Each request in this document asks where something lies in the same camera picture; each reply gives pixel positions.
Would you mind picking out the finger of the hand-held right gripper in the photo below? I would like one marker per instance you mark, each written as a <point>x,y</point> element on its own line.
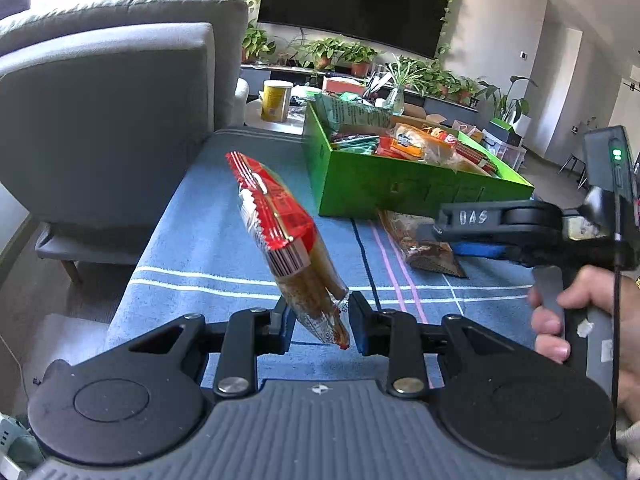
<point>470,220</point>
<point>480,250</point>

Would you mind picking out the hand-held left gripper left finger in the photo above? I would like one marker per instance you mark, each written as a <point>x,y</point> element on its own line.
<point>286,321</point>

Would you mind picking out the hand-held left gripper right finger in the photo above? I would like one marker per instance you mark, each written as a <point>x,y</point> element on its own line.
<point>358,327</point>

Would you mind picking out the brown bread packet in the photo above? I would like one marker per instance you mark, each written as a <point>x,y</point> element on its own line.
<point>425,252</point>

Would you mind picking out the red yellow striped snack bag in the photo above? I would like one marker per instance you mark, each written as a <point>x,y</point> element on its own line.
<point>475,157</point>

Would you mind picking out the green cardboard box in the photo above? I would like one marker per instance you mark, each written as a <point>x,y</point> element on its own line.
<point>400,190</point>

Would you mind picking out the red white biscuit packet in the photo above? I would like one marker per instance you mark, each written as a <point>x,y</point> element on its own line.
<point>285,240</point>

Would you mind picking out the green snack bag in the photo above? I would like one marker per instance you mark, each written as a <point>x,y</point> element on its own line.
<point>360,112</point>

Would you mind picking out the person's right forearm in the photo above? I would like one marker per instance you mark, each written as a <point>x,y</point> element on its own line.
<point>631,432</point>

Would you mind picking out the person's right hand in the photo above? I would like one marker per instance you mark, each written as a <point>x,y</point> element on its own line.
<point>590,287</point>

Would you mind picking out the grey dining chairs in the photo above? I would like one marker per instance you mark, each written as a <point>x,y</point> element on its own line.
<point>572,167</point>

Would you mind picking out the clear storage box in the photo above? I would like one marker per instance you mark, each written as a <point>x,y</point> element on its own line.
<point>505,150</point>

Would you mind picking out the tall plant in white pot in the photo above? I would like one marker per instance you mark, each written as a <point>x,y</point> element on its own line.
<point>520,120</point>

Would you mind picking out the blue striped cloth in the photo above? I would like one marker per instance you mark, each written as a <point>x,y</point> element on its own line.
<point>200,260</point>

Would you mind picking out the open cardboard box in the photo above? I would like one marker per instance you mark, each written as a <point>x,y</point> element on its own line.
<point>425,112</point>

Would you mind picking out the potted green plant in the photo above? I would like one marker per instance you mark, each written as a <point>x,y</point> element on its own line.
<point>322,55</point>
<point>360,60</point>
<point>437,82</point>
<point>257,45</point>
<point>465,92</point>

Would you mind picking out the spider plant in glass vase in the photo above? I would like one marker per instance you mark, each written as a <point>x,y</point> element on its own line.
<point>402,85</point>

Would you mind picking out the white round table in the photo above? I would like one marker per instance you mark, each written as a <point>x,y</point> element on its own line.
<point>260,125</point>

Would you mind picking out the yellow tin can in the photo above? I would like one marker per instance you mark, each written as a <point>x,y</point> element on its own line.
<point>276,102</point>

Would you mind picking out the grey television cabinet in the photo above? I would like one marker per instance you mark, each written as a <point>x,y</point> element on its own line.
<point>280,72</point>

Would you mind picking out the black television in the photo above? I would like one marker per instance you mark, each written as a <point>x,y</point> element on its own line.
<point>355,5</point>

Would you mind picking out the grey sofa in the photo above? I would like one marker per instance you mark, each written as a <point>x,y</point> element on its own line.
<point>100,125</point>

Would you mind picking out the white power strip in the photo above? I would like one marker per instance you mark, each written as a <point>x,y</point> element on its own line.
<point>7,445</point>

